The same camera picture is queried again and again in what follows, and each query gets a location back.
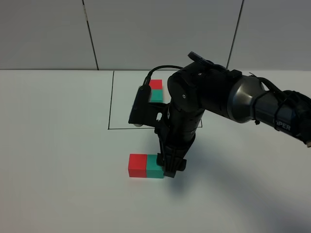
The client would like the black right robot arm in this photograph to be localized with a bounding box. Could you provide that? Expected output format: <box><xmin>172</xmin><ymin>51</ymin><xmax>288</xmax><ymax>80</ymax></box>
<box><xmin>157</xmin><ymin>52</ymin><xmax>311</xmax><ymax>177</ymax></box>

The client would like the green template cube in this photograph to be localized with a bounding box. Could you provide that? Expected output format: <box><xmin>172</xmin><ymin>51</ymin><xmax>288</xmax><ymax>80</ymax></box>
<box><xmin>150</xmin><ymin>89</ymin><xmax>163</xmax><ymax>103</ymax></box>

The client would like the green cube block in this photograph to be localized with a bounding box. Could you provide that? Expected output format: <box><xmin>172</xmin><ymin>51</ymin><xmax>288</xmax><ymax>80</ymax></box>
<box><xmin>146</xmin><ymin>154</ymin><xmax>164</xmax><ymax>179</ymax></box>

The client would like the red template cube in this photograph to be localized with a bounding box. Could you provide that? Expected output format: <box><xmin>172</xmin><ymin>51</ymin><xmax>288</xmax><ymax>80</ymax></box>
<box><xmin>149</xmin><ymin>79</ymin><xmax>163</xmax><ymax>90</ymax></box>

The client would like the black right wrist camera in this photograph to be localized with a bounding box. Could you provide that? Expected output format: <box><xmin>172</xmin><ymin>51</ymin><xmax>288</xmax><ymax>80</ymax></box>
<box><xmin>128</xmin><ymin>84</ymin><xmax>168</xmax><ymax>128</ymax></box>

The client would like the red cube block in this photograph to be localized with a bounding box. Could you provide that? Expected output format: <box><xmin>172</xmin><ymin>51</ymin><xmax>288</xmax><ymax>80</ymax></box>
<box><xmin>128</xmin><ymin>154</ymin><xmax>147</xmax><ymax>178</ymax></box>

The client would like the black outlined template sheet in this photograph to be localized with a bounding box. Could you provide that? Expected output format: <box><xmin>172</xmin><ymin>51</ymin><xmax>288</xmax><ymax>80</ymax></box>
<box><xmin>107</xmin><ymin>70</ymin><xmax>203</xmax><ymax>130</ymax></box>

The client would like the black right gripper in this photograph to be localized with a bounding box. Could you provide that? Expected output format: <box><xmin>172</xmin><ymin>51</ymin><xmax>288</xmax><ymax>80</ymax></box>
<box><xmin>156</xmin><ymin>104</ymin><xmax>203</xmax><ymax>178</ymax></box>

